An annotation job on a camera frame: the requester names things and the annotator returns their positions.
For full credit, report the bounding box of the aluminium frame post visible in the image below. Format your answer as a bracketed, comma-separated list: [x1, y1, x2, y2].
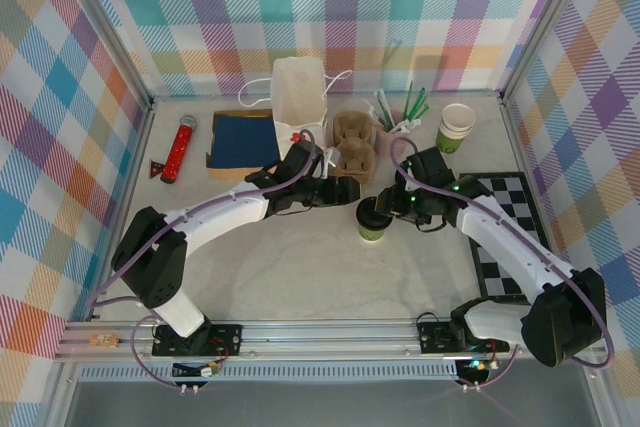
[498, 0, 601, 103]
[62, 0, 156, 106]

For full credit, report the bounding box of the aluminium mounting rail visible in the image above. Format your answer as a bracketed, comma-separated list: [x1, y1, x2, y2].
[54, 317, 604, 362]

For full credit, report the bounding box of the black controller board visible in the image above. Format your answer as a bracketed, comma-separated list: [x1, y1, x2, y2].
[457, 357, 491, 383]

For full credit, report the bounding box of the stack of pulp cup carriers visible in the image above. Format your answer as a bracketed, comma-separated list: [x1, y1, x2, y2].
[332, 111, 379, 183]

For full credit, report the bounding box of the white green striped straw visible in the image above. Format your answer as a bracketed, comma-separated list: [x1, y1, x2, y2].
[375, 88, 396, 127]

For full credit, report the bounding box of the stack of green paper cups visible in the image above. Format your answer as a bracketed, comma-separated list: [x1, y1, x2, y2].
[435, 103, 476, 156]

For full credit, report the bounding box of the black plastic coffee lid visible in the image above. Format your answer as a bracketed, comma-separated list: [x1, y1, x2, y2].
[356, 198, 394, 231]

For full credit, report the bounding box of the blue napkin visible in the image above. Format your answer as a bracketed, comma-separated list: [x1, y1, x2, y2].
[209, 114, 279, 169]

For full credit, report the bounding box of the white flower paper bag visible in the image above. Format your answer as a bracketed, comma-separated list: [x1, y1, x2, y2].
[238, 57, 354, 168]

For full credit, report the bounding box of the black grey chessboard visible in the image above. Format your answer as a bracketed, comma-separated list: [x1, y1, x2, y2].
[457, 171, 544, 306]

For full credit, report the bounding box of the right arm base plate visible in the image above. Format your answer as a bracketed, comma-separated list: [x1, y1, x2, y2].
[417, 319, 511, 356]

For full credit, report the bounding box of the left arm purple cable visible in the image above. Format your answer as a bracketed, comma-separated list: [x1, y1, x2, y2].
[87, 129, 329, 391]

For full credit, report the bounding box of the pink straw holder cup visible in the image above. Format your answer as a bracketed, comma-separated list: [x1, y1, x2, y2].
[374, 124, 406, 158]

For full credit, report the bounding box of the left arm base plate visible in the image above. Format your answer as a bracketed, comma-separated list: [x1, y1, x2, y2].
[152, 322, 244, 358]

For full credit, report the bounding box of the aluminium frame bar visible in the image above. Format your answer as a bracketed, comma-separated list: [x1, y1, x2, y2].
[498, 96, 571, 273]
[89, 99, 156, 323]

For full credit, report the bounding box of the white slotted cable duct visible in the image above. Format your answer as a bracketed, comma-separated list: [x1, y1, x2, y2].
[79, 364, 459, 381]

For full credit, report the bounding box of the green paper coffee cup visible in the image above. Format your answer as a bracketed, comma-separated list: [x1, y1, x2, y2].
[358, 221, 391, 244]

